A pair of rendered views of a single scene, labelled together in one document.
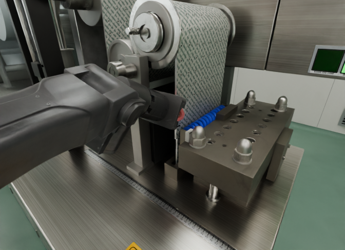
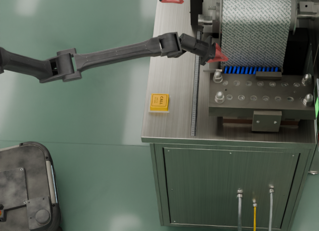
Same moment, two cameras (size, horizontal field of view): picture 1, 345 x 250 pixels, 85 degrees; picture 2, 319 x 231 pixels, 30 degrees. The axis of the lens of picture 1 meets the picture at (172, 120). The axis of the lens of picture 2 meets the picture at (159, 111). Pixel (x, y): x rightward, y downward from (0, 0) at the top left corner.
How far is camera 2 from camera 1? 2.00 m
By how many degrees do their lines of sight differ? 52
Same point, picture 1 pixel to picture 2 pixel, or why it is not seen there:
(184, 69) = (229, 40)
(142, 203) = (189, 85)
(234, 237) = (201, 125)
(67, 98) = (151, 48)
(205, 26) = (252, 23)
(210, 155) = (211, 87)
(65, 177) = not seen: hidden behind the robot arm
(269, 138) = (251, 105)
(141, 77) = (212, 28)
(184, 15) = (232, 17)
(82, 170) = not seen: hidden behind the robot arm
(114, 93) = (164, 49)
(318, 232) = not seen: outside the picture
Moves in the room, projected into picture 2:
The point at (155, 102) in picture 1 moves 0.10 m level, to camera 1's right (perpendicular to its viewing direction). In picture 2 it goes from (195, 50) to (212, 67)
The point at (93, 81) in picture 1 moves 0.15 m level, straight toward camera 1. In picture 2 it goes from (164, 41) to (140, 69)
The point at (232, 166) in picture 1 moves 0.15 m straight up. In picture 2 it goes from (211, 98) to (211, 72)
